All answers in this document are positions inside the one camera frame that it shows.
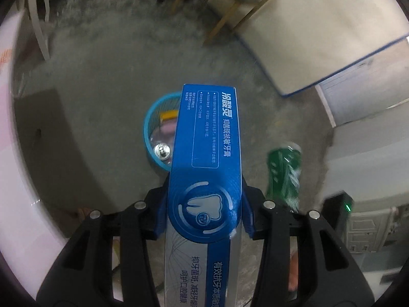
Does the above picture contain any blue toothpaste box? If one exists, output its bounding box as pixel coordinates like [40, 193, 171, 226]
[164, 84, 243, 307]

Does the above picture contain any white board with blue edge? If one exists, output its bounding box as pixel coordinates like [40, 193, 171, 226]
[188, 0, 409, 96]

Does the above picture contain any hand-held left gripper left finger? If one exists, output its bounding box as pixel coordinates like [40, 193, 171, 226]
[37, 179, 170, 307]

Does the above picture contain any green plastic bottle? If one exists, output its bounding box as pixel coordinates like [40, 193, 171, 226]
[267, 145, 302, 213]

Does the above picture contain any white cabinet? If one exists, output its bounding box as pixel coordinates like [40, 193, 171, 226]
[315, 67, 409, 128]

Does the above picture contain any red drink can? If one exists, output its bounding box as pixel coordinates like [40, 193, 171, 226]
[153, 141, 173, 162]

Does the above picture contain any blue plastic basket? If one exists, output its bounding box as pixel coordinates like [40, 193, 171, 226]
[143, 92, 183, 173]

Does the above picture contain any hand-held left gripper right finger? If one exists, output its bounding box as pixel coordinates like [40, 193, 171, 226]
[241, 179, 374, 307]

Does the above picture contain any light wooden chair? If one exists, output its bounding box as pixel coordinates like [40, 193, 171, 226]
[173, 0, 291, 47]

